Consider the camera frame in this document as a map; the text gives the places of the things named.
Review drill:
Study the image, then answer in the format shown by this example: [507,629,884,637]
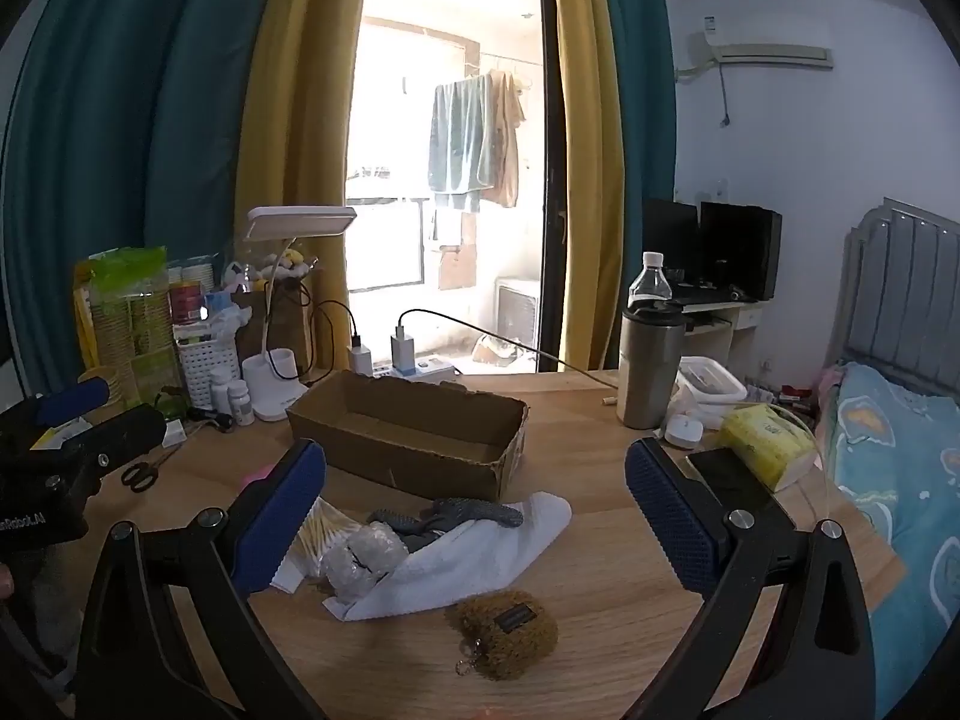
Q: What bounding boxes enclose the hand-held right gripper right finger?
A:
[624,436,878,720]

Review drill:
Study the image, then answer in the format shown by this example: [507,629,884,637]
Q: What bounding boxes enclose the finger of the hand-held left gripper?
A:
[34,377,112,427]
[64,403,168,494]

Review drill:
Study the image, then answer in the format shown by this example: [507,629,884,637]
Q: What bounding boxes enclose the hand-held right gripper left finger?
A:
[75,439,331,720]

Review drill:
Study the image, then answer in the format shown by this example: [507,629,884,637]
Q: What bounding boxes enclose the cotton swab packet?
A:
[271,496,368,592]

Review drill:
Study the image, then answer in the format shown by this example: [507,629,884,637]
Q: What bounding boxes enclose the clear plastic pack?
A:
[321,523,410,601]

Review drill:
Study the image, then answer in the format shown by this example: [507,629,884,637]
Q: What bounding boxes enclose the brown cardboard box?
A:
[286,370,530,502]

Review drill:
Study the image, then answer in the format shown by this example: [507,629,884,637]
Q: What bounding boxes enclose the grey knitted glove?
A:
[366,496,524,541]

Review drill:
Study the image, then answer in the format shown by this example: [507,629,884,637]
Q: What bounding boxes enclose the white towel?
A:
[322,491,572,622]

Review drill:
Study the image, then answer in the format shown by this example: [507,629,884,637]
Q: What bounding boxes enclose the brown fuzzy pouch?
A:
[444,589,560,683]

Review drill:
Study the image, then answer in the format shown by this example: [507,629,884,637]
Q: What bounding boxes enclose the black scissors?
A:
[120,444,181,494]

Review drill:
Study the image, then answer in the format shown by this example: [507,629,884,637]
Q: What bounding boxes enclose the black phone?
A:
[686,446,773,500]

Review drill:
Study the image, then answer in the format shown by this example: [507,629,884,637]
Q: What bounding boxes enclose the white round device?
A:
[664,414,704,451]

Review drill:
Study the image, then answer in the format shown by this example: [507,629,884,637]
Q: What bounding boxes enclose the green pack of paper cups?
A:
[73,246,185,410]

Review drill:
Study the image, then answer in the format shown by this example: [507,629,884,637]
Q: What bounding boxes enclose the white plastic basket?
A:
[172,319,239,410]

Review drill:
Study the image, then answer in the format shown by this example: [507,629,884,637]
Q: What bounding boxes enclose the yellow tissue pack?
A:
[716,403,817,492]

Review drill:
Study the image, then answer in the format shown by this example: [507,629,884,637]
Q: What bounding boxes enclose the steel tumbler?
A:
[616,300,686,430]

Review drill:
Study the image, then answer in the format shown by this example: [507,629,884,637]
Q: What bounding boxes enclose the white lidded container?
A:
[677,356,749,402]

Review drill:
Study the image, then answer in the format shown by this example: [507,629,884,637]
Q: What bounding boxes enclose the red can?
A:
[169,279,207,323]

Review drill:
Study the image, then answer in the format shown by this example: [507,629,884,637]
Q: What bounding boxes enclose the brown paper bag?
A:
[232,270,316,380]

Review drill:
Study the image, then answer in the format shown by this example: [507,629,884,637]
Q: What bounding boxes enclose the white computer desk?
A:
[660,286,770,383]

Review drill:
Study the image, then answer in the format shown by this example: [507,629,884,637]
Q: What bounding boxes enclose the white power strip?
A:
[373,358,457,383]

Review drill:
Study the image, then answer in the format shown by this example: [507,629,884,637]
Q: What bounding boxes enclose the clear water bottle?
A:
[628,251,672,312]

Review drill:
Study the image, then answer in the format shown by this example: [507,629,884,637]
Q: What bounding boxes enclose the yellow plush toy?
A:
[259,246,310,282]

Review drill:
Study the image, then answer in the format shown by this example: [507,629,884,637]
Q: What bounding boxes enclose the blue printed blanket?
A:
[814,364,960,720]

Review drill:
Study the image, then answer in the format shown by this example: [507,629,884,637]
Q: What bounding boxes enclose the outdoor air conditioner unit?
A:
[495,277,541,342]

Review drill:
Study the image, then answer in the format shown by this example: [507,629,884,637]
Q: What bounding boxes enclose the black computer monitor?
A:
[643,199,698,287]

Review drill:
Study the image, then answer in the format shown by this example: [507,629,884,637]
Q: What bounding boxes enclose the white desk lamp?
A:
[241,205,358,422]

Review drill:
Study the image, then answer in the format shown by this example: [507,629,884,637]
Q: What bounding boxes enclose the teal curtain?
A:
[0,0,301,391]
[600,0,676,301]

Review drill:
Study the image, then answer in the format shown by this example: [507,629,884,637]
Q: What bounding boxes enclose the yellow curtain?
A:
[236,0,376,365]
[551,0,627,372]

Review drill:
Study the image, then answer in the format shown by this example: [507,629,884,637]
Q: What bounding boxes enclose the grey bed headboard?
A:
[825,197,960,383]

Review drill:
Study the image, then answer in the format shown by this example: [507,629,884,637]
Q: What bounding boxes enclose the hanging beige garment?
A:
[480,69,527,209]

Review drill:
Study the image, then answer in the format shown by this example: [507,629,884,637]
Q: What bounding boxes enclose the hanging green towel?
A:
[427,75,496,212]

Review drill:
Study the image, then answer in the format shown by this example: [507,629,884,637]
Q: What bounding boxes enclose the white air conditioner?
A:
[690,31,833,70]

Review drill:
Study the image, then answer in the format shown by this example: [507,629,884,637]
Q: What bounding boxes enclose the white charger with black cable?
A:
[309,300,374,377]

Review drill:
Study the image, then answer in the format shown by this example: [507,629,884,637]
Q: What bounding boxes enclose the grey charging cable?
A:
[397,309,617,392]

